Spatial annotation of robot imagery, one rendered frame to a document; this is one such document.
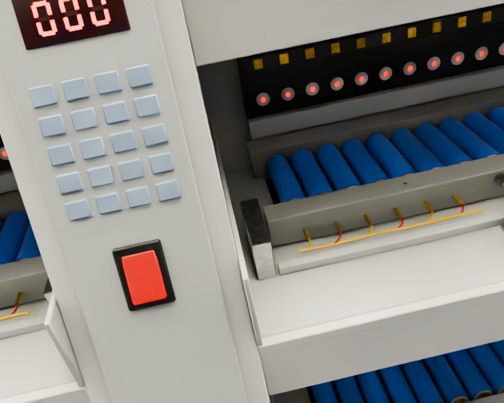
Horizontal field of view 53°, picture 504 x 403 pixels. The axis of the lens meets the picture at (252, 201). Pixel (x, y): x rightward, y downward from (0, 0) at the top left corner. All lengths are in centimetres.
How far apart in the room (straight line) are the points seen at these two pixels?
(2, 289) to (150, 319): 12
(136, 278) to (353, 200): 15
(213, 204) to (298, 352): 10
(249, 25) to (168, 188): 9
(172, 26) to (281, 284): 16
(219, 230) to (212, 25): 10
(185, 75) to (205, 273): 10
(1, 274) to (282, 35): 23
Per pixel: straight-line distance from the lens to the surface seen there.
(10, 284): 35
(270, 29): 25
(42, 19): 24
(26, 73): 25
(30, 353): 33
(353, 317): 29
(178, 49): 24
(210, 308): 26
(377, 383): 46
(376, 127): 42
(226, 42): 25
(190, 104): 24
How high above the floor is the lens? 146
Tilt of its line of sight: 16 degrees down
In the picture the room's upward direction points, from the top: 12 degrees counter-clockwise
